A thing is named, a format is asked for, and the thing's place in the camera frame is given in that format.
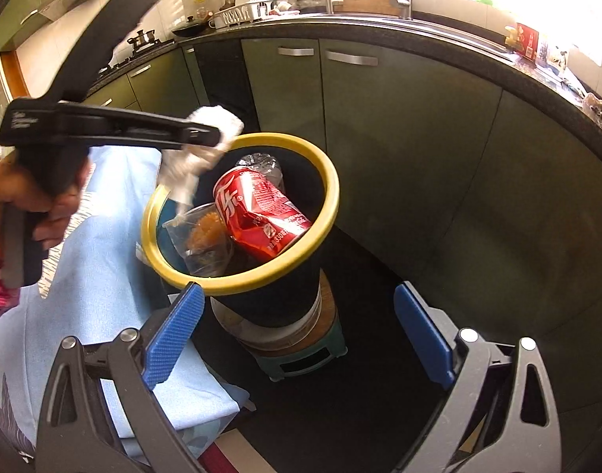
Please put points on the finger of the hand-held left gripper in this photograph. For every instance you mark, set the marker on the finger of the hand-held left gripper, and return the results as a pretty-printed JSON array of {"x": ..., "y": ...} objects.
[{"x": 200, "y": 134}]

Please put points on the green plastic stool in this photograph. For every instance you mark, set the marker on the green plastic stool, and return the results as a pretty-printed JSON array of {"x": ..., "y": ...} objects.
[{"x": 301, "y": 359}]

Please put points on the white mug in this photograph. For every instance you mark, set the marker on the white mug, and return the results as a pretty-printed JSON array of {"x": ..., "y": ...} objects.
[{"x": 216, "y": 21}]

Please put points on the clear plastic water bottle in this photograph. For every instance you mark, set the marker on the clear plastic water bottle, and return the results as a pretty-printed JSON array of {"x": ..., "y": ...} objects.
[{"x": 261, "y": 165}]

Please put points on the black gas stove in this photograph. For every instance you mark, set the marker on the black gas stove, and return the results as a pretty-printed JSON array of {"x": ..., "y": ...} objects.
[{"x": 133, "y": 61}]

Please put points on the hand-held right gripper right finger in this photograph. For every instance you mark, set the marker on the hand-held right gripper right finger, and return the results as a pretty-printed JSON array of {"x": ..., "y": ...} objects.
[{"x": 424, "y": 335}]

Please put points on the clear plastic bag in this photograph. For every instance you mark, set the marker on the clear plastic bag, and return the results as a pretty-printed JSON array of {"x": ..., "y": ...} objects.
[{"x": 197, "y": 256}]

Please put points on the small dark pot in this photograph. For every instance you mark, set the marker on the small dark pot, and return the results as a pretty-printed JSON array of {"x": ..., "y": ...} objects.
[{"x": 142, "y": 40}]

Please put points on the pink cloth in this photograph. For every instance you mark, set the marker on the pink cloth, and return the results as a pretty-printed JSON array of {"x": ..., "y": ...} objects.
[{"x": 286, "y": 8}]

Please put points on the crumpled plastic wrap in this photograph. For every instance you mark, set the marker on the crumpled plastic wrap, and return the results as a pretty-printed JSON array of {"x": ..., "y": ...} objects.
[{"x": 599, "y": 111}]

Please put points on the red white panel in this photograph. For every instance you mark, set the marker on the red white panel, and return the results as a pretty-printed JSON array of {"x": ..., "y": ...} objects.
[{"x": 242, "y": 456}]

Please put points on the white tissue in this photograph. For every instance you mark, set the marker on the white tissue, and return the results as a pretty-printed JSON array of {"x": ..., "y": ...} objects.
[{"x": 217, "y": 123}]

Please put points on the black bin with yellow rim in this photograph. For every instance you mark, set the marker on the black bin with yellow rim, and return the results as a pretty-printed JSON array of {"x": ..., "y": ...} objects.
[{"x": 276, "y": 300}]

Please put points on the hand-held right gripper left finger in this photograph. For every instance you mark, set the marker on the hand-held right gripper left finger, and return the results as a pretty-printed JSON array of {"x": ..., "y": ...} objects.
[{"x": 175, "y": 335}]

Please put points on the green plastic container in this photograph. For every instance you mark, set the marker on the green plastic container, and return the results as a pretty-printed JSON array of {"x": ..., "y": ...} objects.
[{"x": 484, "y": 0}]

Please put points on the crushed red soda can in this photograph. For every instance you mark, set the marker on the crushed red soda can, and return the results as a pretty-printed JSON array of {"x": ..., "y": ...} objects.
[{"x": 256, "y": 207}]

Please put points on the white dish rack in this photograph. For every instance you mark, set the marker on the white dish rack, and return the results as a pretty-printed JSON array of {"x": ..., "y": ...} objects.
[{"x": 239, "y": 16}]

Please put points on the red box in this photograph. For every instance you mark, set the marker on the red box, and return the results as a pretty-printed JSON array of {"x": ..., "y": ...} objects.
[{"x": 520, "y": 43}]

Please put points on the green kitchen base cabinets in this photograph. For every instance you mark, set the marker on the green kitchen base cabinets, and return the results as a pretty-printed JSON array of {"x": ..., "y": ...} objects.
[{"x": 404, "y": 133}]

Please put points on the black pan with glass lid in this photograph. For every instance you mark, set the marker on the black pan with glass lid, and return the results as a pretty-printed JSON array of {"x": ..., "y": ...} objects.
[{"x": 190, "y": 28}]

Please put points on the person's left hand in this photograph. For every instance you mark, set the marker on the person's left hand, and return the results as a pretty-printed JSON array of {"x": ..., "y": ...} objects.
[{"x": 64, "y": 212}]

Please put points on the blue printed tablecloth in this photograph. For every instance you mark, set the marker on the blue printed tablecloth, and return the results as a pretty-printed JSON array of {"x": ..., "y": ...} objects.
[{"x": 84, "y": 305}]

